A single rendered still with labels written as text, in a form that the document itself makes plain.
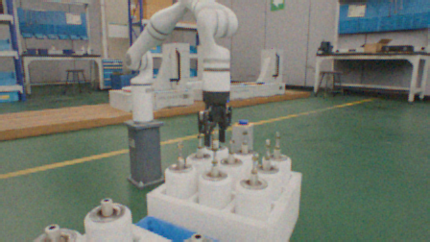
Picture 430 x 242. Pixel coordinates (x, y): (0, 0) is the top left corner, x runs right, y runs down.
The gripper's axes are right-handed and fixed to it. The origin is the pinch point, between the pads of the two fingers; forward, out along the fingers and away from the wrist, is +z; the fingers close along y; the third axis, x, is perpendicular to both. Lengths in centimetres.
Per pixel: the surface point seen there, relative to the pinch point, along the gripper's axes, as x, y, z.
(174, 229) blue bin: 6.5, -10.9, 25.0
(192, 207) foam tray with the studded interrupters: 1.9, -8.3, 17.7
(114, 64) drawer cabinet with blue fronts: 474, 307, -17
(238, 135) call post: 12.5, 35.6, 8.5
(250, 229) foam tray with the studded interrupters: -15.1, -6.3, 19.0
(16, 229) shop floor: 62, -33, 36
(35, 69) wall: 796, 274, -3
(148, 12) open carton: 399, 341, -123
